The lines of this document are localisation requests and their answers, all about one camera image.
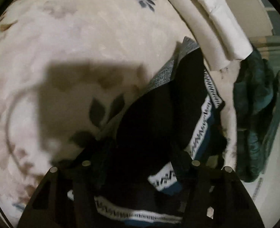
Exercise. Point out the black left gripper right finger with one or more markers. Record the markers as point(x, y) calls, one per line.
point(216, 198)

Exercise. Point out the grey knit garment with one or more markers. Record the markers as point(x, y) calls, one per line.
point(167, 72)

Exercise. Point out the black patterned-waistband underwear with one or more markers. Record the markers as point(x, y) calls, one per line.
point(141, 172)

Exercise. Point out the folded cream towel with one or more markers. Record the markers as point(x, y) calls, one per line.
point(204, 32)

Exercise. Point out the floral cream bed blanket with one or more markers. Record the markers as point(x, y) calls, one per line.
point(76, 65)

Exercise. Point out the folded white cloth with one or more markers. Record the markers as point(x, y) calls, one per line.
point(227, 26)

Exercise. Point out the dark green garment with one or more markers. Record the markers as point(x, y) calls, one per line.
point(256, 96)

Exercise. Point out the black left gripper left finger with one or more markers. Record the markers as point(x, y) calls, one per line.
point(64, 198)

